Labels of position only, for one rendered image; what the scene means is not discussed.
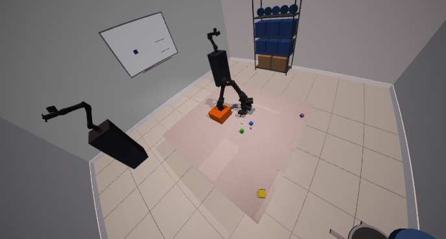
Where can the small yellow block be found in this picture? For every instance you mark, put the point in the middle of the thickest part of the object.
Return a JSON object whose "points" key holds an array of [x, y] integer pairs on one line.
{"points": [[261, 194]]}

